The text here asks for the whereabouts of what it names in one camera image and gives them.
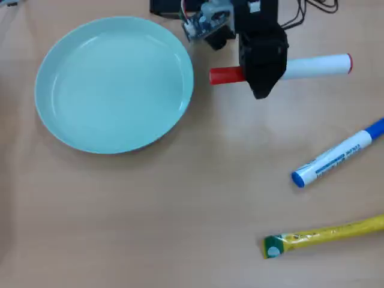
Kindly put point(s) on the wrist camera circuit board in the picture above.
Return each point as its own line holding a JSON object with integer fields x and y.
{"x": 207, "y": 21}

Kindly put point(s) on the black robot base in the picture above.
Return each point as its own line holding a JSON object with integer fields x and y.
{"x": 165, "y": 7}

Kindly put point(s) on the blue cap white marker pen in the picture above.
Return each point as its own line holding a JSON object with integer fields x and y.
{"x": 336, "y": 157}

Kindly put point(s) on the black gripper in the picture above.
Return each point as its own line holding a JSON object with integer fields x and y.
{"x": 264, "y": 45}

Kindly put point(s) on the light teal round plate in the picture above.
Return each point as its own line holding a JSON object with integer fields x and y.
{"x": 114, "y": 85}

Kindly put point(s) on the dark object at table edge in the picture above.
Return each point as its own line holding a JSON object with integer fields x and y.
{"x": 10, "y": 3}

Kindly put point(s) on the yellow stick packet green end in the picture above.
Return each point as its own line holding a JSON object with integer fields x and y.
{"x": 324, "y": 234}

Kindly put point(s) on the red cap white marker pen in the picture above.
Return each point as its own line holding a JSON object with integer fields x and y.
{"x": 315, "y": 66}

